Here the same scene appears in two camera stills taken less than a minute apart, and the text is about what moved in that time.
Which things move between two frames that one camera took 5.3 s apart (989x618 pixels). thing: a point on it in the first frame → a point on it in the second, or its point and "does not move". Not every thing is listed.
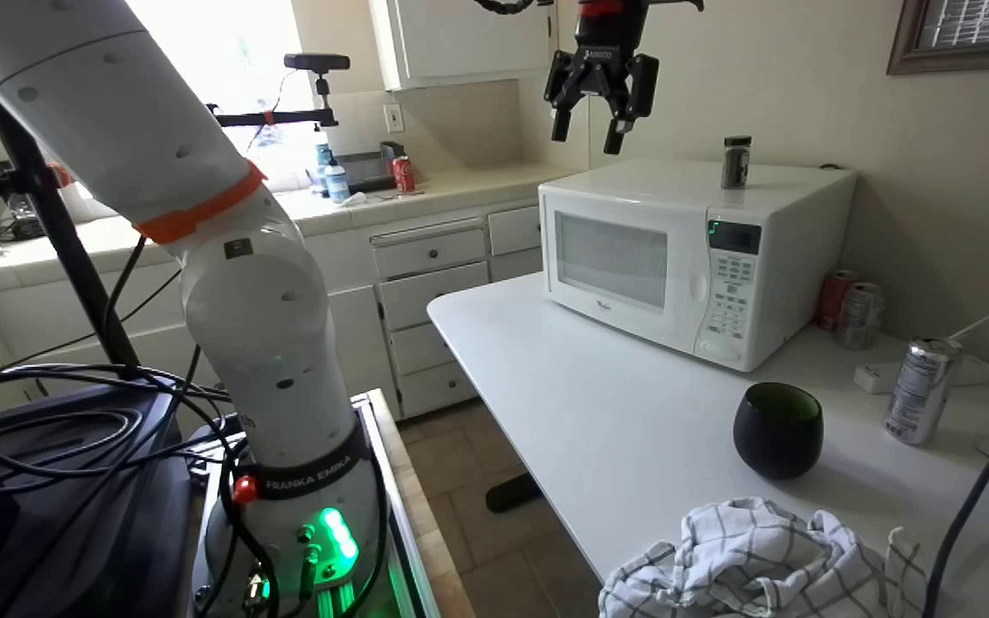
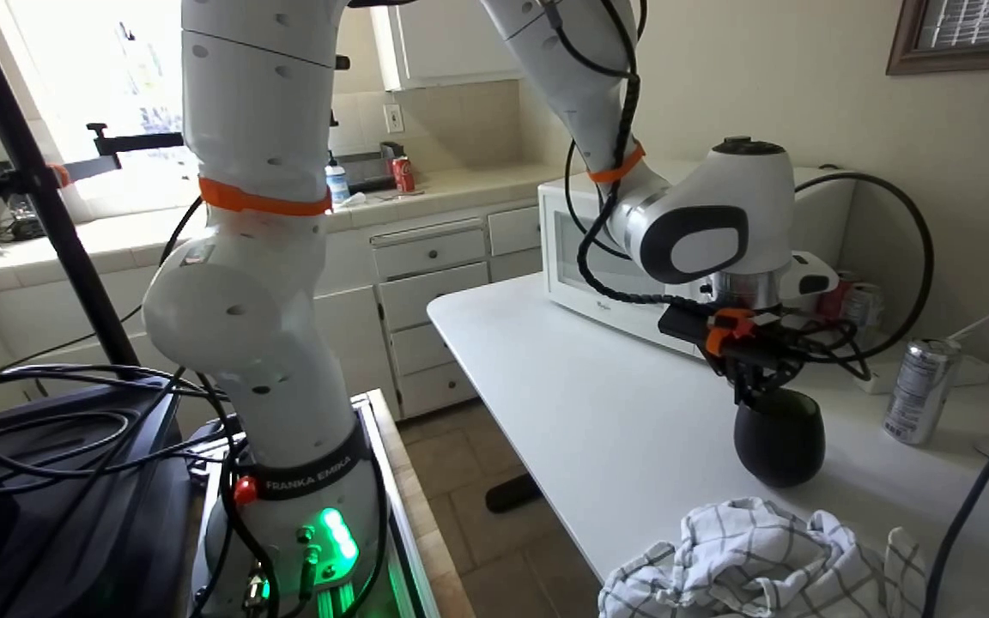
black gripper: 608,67 → 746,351
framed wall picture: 935,34 does not move
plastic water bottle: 332,176 does not move
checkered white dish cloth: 748,557 does not move
